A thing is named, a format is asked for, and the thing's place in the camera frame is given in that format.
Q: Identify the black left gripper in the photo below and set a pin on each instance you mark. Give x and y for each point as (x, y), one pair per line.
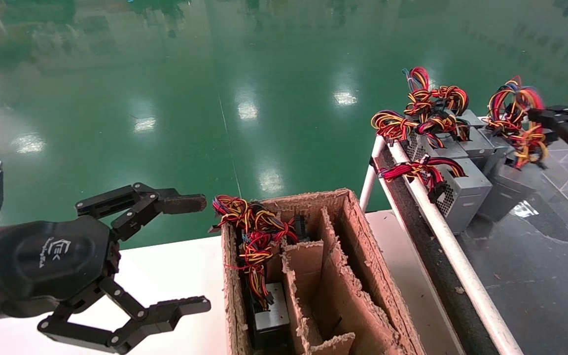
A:
(52, 261)

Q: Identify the clear acrylic divided tray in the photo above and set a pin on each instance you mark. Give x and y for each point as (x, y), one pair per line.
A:
(550, 276)

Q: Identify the dark grey power supply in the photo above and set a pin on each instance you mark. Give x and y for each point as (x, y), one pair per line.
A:
(508, 192)

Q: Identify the worn brown cardboard divider box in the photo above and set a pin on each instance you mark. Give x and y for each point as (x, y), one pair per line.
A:
(343, 296)

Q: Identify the white pipe rack frame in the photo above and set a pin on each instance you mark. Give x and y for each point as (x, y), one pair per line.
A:
(461, 266)

